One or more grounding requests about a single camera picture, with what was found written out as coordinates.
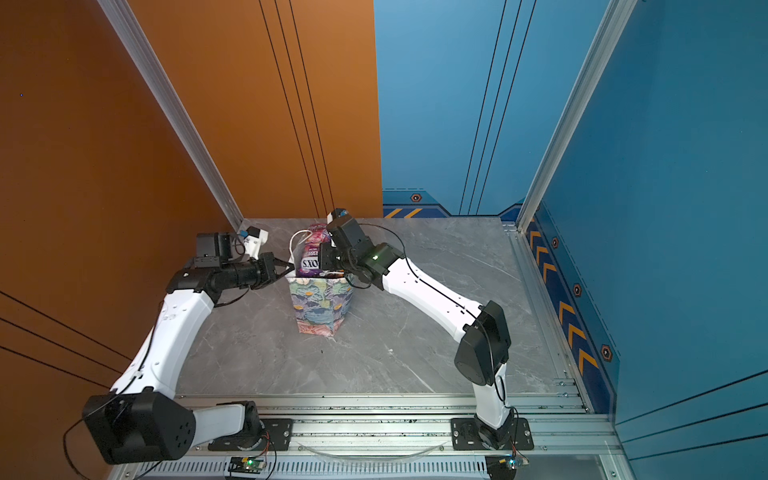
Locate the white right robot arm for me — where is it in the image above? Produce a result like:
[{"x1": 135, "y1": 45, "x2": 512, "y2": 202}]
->
[{"x1": 320, "y1": 209, "x2": 515, "y2": 450}]

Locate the left aluminium corner post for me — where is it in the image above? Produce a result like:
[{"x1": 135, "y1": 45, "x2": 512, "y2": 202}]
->
[{"x1": 98, "y1": 0, "x2": 244, "y2": 228}]

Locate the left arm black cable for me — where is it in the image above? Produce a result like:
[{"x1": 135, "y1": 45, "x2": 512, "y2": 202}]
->
[{"x1": 62, "y1": 281, "x2": 175, "y2": 480}]

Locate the green circuit board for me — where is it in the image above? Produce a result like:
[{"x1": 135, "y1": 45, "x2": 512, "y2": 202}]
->
[
  {"x1": 499, "y1": 453, "x2": 529, "y2": 470},
  {"x1": 227, "y1": 457, "x2": 268, "y2": 477}
]

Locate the aluminium front rail frame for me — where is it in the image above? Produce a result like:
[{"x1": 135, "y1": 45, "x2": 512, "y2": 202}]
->
[{"x1": 107, "y1": 392, "x2": 637, "y2": 480}]

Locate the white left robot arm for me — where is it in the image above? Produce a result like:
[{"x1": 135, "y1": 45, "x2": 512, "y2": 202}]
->
[{"x1": 82, "y1": 227, "x2": 294, "y2": 465}]

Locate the right aluminium corner post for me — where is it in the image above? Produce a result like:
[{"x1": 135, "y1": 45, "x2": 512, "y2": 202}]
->
[{"x1": 515, "y1": 0, "x2": 637, "y2": 234}]

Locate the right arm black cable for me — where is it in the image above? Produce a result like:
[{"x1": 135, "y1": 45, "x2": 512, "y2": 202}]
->
[{"x1": 341, "y1": 223, "x2": 520, "y2": 421}]

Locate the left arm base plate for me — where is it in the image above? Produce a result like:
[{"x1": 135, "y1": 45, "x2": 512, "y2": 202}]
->
[{"x1": 207, "y1": 418, "x2": 294, "y2": 453}]

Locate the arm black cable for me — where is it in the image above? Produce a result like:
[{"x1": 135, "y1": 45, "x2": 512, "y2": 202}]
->
[
  {"x1": 62, "y1": 281, "x2": 175, "y2": 480},
  {"x1": 341, "y1": 223, "x2": 520, "y2": 421}
]

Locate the left green circuit board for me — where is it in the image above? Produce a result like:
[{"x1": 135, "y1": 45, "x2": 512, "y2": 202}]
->
[{"x1": 227, "y1": 457, "x2": 268, "y2": 477}]

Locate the right green circuit board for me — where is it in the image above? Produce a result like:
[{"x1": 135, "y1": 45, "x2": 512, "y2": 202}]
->
[{"x1": 499, "y1": 453, "x2": 529, "y2": 470}]

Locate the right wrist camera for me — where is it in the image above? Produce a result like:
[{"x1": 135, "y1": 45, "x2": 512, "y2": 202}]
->
[{"x1": 326, "y1": 208, "x2": 348, "y2": 223}]

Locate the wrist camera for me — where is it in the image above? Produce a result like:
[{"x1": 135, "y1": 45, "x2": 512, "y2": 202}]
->
[
  {"x1": 326, "y1": 208, "x2": 348, "y2": 223},
  {"x1": 238, "y1": 226, "x2": 269, "y2": 259}
]

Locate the aluminium corner post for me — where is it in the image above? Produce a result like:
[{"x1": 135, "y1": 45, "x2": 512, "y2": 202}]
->
[
  {"x1": 515, "y1": 0, "x2": 637, "y2": 234},
  {"x1": 98, "y1": 0, "x2": 244, "y2": 228}
]

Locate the floral paper gift bag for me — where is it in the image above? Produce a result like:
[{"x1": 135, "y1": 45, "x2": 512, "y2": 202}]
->
[{"x1": 287, "y1": 225, "x2": 353, "y2": 337}]

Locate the purple Fox's berries candy bag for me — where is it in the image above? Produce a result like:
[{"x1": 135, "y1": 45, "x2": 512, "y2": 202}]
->
[{"x1": 297, "y1": 224, "x2": 330, "y2": 278}]

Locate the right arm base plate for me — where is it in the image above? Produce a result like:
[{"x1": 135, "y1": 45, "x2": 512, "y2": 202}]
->
[{"x1": 450, "y1": 416, "x2": 535, "y2": 451}]

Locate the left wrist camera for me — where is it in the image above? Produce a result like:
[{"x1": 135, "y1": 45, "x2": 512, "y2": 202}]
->
[{"x1": 238, "y1": 226, "x2": 269, "y2": 259}]

